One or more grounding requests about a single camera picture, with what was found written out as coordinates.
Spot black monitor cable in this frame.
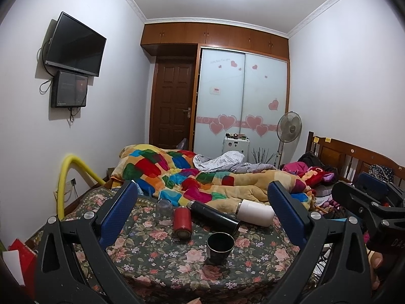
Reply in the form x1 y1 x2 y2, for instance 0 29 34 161
68 106 80 128

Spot grey striped cloth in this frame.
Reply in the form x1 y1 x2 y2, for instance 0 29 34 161
193 151 277 174

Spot red plush pillow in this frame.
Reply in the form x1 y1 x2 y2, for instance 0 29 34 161
300 165 335 187

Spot dark dried branches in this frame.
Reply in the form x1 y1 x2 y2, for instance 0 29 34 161
252 147 276 166

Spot white thermos cup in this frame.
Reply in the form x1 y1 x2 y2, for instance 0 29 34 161
236 199 275 227

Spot floral bedsheet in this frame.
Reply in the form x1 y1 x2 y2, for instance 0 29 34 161
27 187 317 304

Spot pink clothing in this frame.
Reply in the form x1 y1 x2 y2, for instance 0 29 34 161
281 161 310 177

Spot brown wooden door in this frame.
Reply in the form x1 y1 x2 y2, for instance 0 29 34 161
151 60 194 151

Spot colourful patchwork blanket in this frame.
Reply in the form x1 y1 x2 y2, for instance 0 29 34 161
111 144 317 211

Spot white appliance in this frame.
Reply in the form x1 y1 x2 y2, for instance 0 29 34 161
223 133 250 163

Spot dark patterned bag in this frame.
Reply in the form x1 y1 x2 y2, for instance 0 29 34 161
369 164 395 182

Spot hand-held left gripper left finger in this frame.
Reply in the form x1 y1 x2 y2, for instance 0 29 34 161
33 181 143 304

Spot glass-door wardrobe with heart stickers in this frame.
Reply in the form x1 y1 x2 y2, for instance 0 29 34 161
191 46 290 165

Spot black cup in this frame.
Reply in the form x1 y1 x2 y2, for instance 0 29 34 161
207 232 235 265

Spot white paper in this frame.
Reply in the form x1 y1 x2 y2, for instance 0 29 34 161
2 250 26 287

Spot clear glass cup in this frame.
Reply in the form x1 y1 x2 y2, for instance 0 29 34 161
155 198 174 225

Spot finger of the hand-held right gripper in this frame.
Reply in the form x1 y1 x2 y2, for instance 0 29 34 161
357 173 405 206
332 181 393 225

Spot black clothing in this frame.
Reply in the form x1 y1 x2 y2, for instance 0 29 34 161
297 152 326 168

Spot wooden overhead cabinet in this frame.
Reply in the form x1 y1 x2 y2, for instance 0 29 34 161
141 22 290 60

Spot red bag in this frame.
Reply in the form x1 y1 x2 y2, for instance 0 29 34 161
8 237 39 292

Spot wall-mounted black television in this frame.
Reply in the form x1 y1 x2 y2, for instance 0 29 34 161
44 12 107 77

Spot black thermos bottle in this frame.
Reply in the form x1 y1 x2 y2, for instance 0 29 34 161
189 200 241 235

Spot standing fan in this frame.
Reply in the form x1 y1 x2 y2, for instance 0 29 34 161
275 111 302 168

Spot black wall box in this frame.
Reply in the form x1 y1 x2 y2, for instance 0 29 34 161
51 70 89 108

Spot black television cable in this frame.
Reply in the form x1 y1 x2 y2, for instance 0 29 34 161
38 47 54 95

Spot yellow hose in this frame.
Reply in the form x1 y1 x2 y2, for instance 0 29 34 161
56 154 106 220

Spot person's right hand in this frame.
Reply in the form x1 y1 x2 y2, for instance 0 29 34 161
368 250 385 292

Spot red cup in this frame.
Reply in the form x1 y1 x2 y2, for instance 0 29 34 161
172 206 193 239

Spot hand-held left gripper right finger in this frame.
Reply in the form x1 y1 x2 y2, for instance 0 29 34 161
266 180 374 304

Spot wooden headboard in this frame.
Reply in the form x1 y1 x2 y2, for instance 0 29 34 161
305 131 405 185

